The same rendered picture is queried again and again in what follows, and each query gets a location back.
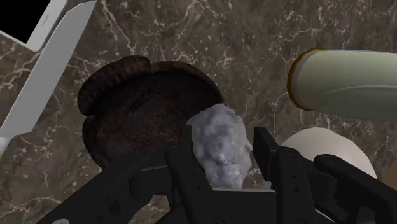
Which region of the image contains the grey white lumpy stone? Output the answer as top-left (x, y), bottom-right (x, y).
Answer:
top-left (186, 103), bottom-right (254, 190)

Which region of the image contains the white round object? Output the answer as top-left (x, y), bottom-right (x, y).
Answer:
top-left (280, 127), bottom-right (378, 179)

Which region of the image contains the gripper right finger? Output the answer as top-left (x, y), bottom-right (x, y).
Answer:
top-left (253, 126), bottom-right (397, 224)

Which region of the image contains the pale green cylinder gold rim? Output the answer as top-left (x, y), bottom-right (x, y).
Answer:
top-left (286, 47), bottom-right (397, 122)

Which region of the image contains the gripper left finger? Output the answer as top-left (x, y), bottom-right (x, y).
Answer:
top-left (36, 123), bottom-right (219, 224)

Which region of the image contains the dark brown round pan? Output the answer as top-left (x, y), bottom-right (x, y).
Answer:
top-left (77, 55), bottom-right (225, 170)

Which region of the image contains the white tablet with black screen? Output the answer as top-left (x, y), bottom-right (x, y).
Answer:
top-left (0, 0), bottom-right (68, 53)

